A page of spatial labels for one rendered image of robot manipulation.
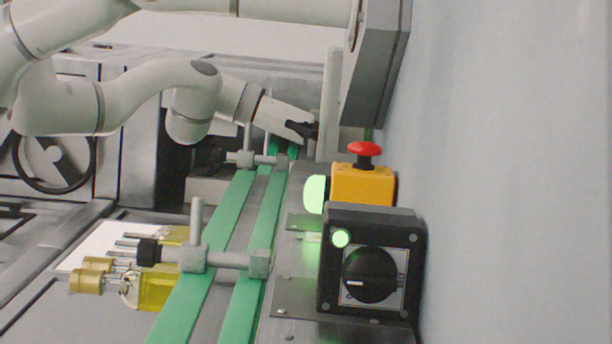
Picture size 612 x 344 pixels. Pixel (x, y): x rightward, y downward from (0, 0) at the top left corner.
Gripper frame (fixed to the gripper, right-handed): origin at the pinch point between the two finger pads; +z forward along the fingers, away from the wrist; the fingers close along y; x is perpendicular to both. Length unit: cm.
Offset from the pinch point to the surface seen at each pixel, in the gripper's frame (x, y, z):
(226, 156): -7.4, 13.3, -16.8
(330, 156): -2.1, 9.5, -0.9
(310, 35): 9, -347, -14
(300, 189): -4.3, 36.2, -4.7
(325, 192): 0, 58, -3
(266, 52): -8, -347, -33
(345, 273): 0, 90, -1
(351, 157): -1.1, 9.5, 2.5
